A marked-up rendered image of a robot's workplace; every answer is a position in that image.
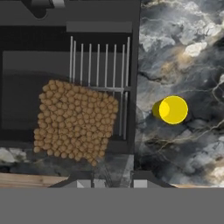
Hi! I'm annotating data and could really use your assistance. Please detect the dark grey sink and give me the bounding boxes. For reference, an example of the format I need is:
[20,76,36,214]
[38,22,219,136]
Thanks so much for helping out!
[0,0,142,172]

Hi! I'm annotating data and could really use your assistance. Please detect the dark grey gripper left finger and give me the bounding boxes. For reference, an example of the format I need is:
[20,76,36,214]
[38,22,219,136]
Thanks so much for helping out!
[47,170,95,188]

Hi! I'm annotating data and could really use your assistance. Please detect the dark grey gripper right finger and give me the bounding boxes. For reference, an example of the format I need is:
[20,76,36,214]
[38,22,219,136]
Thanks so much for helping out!
[129,170,177,188]

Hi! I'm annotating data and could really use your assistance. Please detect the grey wire drying rack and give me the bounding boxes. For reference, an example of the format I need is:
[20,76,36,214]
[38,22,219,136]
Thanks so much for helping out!
[68,36,131,141]

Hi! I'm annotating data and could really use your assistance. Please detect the yellow cup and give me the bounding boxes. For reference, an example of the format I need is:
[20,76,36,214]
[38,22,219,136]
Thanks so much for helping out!
[151,94,189,126]

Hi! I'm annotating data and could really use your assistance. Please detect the grey tap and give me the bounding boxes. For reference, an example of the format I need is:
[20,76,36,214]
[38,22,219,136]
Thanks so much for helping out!
[20,0,66,20]

